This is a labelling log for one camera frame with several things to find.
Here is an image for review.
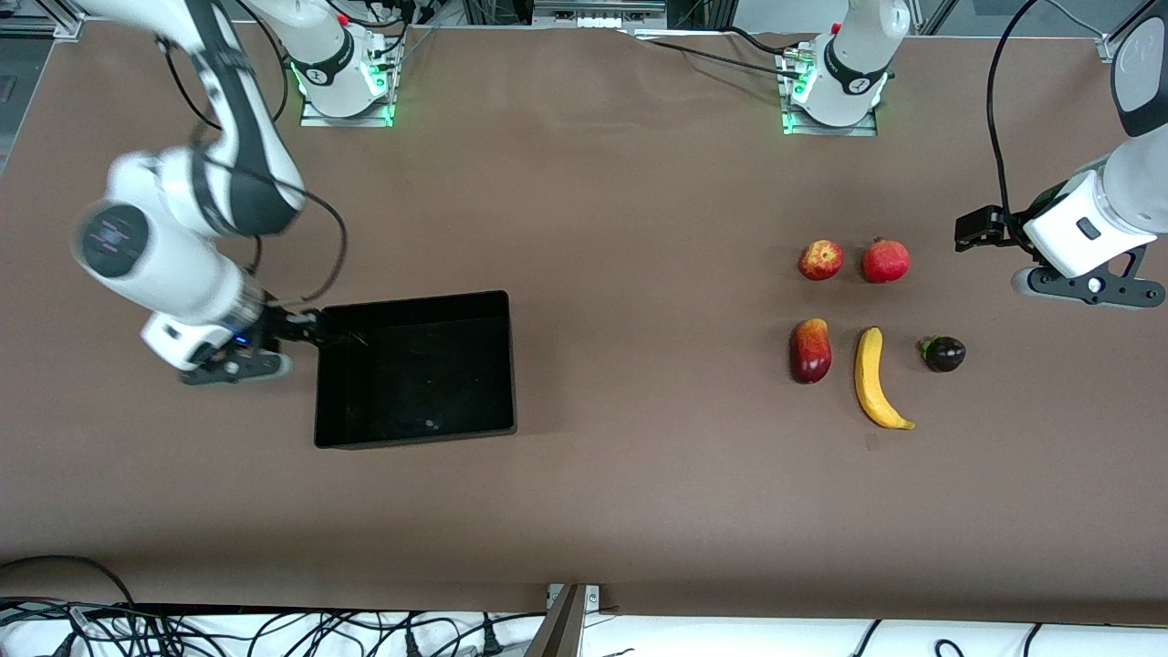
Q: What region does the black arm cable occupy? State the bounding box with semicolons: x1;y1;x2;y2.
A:
986;0;1151;257
155;35;349;304

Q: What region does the red yellow apple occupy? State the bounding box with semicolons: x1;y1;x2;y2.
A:
798;239;845;282

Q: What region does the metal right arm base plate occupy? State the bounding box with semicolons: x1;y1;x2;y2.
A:
299;87;398;129

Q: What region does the silver metal bracket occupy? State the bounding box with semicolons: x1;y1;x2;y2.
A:
546;584;603;611

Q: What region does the red yellow mango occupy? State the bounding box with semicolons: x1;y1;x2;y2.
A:
789;318;833;385

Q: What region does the grey metal bar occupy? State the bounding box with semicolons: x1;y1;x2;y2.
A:
525;584;586;657

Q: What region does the aluminium frame structure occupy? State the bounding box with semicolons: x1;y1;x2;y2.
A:
461;0;731;34

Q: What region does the black cable tangle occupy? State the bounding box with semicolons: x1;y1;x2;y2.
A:
0;555;548;657

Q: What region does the black cable on table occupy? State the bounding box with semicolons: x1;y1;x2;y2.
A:
639;26;806;79

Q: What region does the black rectangular plastic tray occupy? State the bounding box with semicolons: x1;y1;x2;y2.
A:
313;290;518;450

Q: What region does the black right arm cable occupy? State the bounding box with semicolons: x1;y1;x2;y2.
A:
155;35;349;304

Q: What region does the dark purple eggplant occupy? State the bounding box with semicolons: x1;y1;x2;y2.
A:
918;335;967;373

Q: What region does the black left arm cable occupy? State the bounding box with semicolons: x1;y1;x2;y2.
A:
986;0;1151;257

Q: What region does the yellow banana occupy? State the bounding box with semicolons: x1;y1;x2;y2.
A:
854;327;916;431

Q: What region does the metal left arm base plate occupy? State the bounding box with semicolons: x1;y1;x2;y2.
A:
781;99;879;138

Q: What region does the red pomegranate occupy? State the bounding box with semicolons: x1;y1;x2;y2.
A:
861;237;912;285

